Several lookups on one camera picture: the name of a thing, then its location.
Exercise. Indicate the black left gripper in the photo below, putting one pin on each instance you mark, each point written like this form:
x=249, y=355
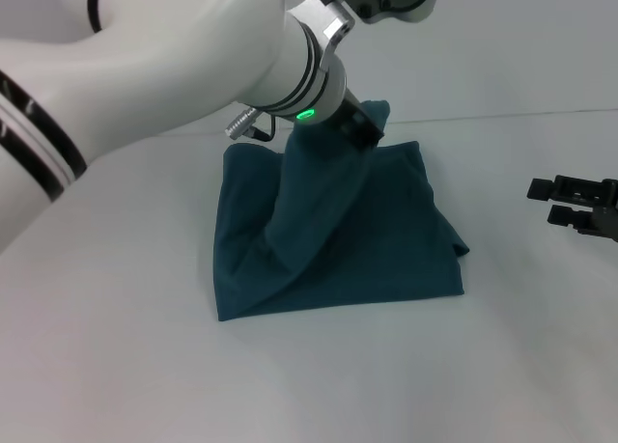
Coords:
x=352, y=115

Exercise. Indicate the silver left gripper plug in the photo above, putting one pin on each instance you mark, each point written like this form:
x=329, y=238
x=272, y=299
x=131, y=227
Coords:
x=240, y=120

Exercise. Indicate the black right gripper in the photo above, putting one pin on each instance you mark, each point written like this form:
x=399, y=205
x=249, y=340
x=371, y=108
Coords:
x=603, y=216

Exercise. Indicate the teal FREE print t-shirt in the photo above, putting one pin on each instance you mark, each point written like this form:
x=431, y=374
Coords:
x=338, y=230

